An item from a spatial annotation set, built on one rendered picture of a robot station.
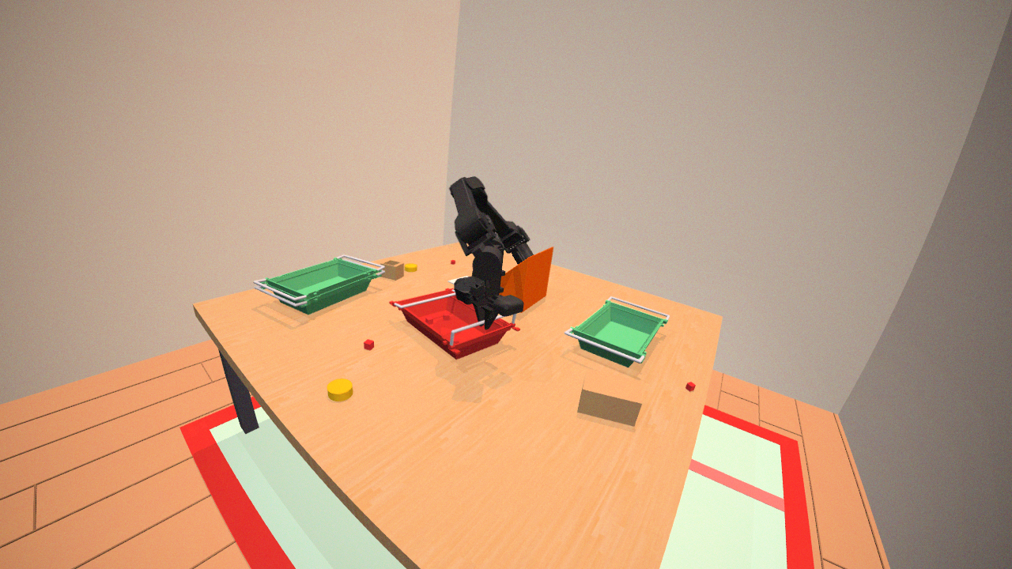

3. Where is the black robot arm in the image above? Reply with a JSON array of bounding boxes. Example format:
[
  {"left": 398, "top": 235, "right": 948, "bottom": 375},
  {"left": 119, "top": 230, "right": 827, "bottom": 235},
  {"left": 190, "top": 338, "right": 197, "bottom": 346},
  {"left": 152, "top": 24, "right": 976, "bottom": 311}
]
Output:
[{"left": 449, "top": 176, "right": 534, "bottom": 305}]

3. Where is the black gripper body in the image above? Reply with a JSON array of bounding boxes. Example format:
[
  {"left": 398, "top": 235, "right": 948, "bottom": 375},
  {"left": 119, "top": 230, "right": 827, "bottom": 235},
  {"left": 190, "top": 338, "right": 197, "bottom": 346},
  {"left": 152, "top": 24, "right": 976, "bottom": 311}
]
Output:
[{"left": 454, "top": 268, "right": 523, "bottom": 317}]

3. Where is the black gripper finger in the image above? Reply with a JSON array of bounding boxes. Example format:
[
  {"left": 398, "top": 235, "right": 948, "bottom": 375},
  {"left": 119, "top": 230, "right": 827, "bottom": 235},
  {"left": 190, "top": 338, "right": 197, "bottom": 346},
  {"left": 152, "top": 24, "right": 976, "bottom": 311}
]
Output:
[
  {"left": 472, "top": 298, "right": 489, "bottom": 322},
  {"left": 481, "top": 304, "right": 499, "bottom": 330}
]

